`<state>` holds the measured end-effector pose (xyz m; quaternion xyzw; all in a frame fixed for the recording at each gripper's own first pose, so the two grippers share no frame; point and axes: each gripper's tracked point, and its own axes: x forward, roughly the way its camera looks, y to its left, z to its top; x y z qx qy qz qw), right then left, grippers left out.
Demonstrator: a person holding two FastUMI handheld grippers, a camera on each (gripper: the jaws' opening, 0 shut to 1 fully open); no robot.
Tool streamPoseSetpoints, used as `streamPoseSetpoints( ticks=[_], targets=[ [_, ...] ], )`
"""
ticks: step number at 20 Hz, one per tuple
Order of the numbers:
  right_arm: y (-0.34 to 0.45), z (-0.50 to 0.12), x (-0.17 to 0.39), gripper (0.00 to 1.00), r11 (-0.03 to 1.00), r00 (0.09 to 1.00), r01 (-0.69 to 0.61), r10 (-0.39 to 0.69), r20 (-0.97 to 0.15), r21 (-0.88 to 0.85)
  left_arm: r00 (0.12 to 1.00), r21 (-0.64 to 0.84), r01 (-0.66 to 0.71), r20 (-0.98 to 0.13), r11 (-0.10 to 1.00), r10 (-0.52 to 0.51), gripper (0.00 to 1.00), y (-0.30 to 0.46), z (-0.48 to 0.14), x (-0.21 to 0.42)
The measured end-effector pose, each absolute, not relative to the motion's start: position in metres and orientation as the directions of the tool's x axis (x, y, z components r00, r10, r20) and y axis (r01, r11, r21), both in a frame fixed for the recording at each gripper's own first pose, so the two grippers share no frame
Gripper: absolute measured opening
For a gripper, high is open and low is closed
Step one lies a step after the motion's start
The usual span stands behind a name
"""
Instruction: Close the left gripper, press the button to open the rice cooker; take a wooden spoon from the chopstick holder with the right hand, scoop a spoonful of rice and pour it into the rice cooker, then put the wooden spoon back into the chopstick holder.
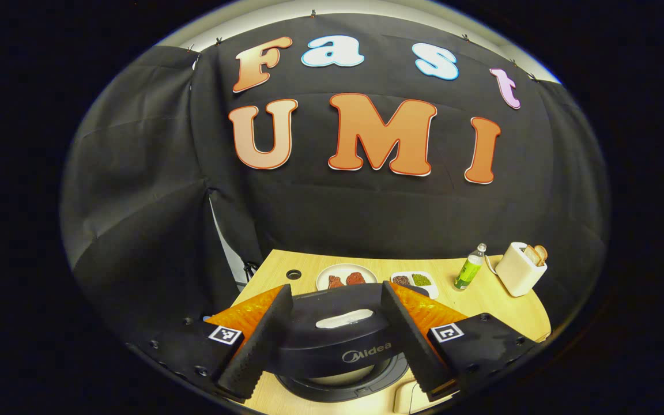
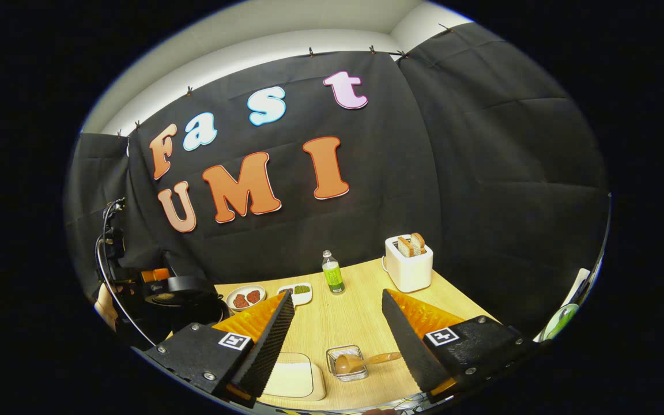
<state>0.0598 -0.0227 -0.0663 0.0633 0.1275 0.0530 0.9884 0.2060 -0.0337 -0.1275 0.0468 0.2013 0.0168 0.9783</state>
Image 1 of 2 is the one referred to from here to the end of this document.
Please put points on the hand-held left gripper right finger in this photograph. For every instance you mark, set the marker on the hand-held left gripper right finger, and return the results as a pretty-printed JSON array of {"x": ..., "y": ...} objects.
[{"x": 412, "y": 346}]

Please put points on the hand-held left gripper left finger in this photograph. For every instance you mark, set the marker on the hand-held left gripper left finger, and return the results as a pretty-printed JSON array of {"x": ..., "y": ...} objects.
[{"x": 257, "y": 346}]

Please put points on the dark grey rice cooker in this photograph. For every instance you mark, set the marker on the dark grey rice cooker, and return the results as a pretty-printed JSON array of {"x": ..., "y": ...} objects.
[{"x": 338, "y": 340}]

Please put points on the white divided bean dish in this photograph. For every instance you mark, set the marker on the white divided bean dish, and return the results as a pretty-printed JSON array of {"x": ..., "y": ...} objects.
[{"x": 415, "y": 282}]

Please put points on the black backdrop stand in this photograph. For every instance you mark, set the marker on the black backdrop stand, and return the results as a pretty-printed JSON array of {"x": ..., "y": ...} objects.
[{"x": 250, "y": 271}]

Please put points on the black table grommet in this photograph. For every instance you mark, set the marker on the black table grommet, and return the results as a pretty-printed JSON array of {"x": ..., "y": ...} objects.
[{"x": 293, "y": 274}]

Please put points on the brown meat piece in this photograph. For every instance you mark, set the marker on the brown meat piece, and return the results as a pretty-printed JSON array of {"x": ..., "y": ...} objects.
[
  {"x": 357, "y": 278},
  {"x": 335, "y": 282}
]

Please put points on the green label plastic bottle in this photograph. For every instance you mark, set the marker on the green label plastic bottle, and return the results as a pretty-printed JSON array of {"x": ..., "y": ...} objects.
[{"x": 469, "y": 274}]

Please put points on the white round plate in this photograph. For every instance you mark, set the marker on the white round plate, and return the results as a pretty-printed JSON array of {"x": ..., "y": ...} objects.
[{"x": 361, "y": 269}]

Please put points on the white toaster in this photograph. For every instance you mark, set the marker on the white toaster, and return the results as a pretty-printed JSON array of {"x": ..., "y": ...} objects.
[{"x": 516, "y": 274}]

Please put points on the toasted bread slice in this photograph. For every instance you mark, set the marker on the toasted bread slice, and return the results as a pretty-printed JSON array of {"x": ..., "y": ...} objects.
[
  {"x": 541, "y": 252},
  {"x": 531, "y": 255}
]

